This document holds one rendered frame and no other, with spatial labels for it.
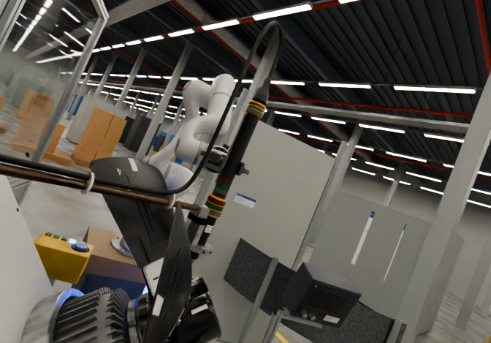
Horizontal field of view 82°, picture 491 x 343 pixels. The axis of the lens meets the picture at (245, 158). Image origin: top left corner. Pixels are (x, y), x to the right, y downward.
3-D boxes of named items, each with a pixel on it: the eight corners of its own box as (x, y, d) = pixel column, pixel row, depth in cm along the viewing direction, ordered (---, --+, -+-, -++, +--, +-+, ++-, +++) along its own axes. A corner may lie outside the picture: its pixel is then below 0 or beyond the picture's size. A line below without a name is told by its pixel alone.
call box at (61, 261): (15, 276, 82) (31, 241, 83) (30, 261, 92) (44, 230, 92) (74, 289, 87) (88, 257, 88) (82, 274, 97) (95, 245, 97)
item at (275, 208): (142, 325, 239) (245, 87, 250) (142, 321, 244) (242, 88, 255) (264, 350, 277) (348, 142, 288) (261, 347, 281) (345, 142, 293)
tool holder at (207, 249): (189, 254, 60) (208, 211, 60) (169, 239, 64) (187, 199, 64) (215, 255, 67) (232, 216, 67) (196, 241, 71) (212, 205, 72)
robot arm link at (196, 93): (173, 194, 126) (137, 181, 119) (170, 185, 137) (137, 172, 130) (226, 93, 123) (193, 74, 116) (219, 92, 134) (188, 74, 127)
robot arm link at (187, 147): (196, 80, 100) (177, 146, 81) (237, 98, 105) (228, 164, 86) (188, 97, 106) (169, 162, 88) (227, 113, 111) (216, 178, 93)
